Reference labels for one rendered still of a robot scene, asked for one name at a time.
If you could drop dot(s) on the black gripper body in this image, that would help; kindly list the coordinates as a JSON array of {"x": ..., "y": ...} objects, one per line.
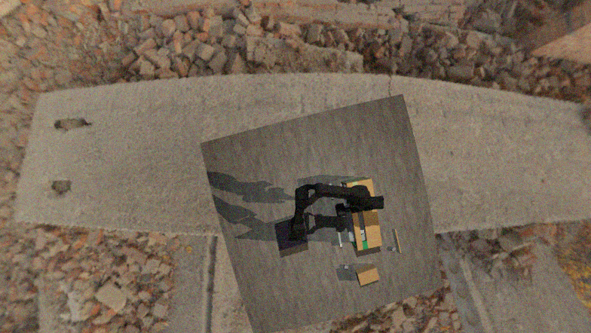
[{"x": 341, "y": 210}]

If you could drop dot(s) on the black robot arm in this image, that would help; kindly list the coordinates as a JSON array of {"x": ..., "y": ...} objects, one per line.
[{"x": 359, "y": 197}]

